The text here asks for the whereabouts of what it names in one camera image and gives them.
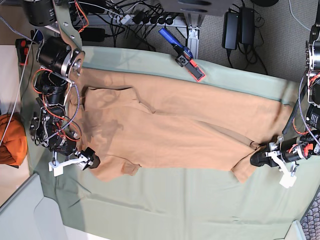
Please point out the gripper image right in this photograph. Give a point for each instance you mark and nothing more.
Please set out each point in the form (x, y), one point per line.
(291, 150)

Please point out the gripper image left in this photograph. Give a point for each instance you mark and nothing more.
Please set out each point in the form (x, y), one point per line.
(67, 147)

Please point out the tan orange T-shirt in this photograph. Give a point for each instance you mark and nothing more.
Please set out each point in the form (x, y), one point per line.
(135, 121)

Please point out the robot arm image left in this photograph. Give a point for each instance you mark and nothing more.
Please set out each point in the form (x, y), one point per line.
(61, 57)

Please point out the light green table cloth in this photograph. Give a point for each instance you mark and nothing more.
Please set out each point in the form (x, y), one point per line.
(178, 203)

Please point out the patterned grey mat corner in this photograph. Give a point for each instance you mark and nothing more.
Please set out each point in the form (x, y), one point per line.
(311, 220)

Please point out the folded dark orange cloth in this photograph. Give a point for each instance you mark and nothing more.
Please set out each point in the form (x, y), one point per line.
(14, 147)

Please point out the white plastic bin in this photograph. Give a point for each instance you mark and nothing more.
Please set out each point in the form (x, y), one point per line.
(29, 215)

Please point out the black power adapter right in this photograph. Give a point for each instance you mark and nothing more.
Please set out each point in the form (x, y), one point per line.
(230, 31)

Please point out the black power adapter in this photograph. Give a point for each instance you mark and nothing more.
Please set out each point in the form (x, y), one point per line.
(246, 26)
(230, 31)

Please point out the black power brick left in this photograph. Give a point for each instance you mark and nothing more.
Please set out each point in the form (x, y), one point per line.
(93, 34)

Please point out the grey power strip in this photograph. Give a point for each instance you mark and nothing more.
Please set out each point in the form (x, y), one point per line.
(163, 20)

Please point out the blue handled clamp centre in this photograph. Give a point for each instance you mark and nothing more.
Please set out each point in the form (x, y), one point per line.
(184, 56)

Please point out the blue handled clamp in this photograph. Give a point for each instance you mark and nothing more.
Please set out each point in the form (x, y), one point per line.
(184, 56)
(22, 46)

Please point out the blue handled clamp left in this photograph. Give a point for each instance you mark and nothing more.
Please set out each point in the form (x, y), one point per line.
(22, 46)

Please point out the aluminium frame post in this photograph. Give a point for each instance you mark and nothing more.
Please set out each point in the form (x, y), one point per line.
(193, 26)

